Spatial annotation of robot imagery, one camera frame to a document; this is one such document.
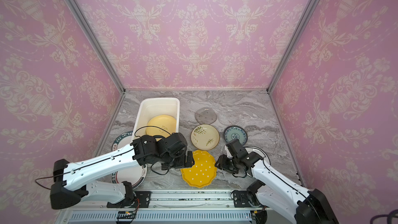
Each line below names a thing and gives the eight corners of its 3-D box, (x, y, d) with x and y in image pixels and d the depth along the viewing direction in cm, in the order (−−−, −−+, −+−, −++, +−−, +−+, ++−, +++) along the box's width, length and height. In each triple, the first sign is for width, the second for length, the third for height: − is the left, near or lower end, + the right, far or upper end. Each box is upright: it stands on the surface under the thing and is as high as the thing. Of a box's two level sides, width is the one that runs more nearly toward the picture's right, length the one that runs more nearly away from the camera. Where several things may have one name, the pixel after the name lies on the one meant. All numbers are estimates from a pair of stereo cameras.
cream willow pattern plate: (190, 150, 92) (189, 148, 90) (191, 126, 103) (191, 124, 101) (219, 150, 92) (220, 148, 90) (218, 126, 103) (218, 124, 101)
